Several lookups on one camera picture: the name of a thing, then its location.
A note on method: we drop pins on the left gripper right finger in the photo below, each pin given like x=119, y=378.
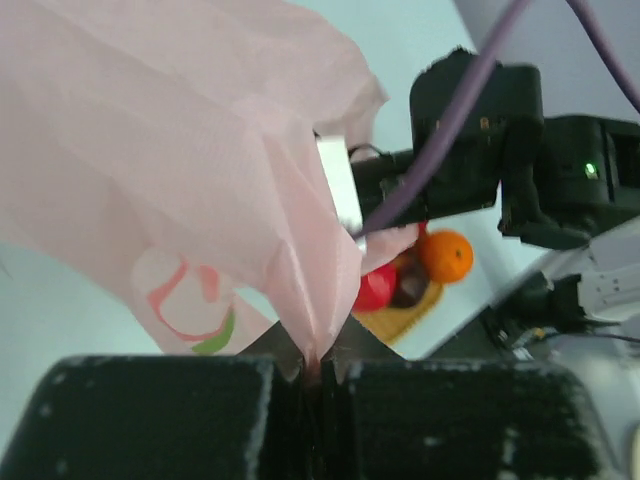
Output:
x=384, y=417

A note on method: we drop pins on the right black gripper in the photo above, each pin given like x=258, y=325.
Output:
x=499, y=139

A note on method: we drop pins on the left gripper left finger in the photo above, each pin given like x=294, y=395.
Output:
x=164, y=417

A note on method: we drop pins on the orange fake tangerine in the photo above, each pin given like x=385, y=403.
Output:
x=446, y=255

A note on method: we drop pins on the woven bamboo tray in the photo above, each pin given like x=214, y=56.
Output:
x=389, y=325

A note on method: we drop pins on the red fake fruit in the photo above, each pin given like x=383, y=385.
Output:
x=412, y=280

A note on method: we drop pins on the red fake tomato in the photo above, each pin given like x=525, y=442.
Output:
x=376, y=289

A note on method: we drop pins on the pink plastic bag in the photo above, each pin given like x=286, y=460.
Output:
x=166, y=150

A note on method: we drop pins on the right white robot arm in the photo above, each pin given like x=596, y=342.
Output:
x=565, y=180

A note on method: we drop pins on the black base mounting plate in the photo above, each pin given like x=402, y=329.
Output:
x=460, y=330

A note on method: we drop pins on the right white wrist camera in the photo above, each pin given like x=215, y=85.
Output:
x=337, y=169

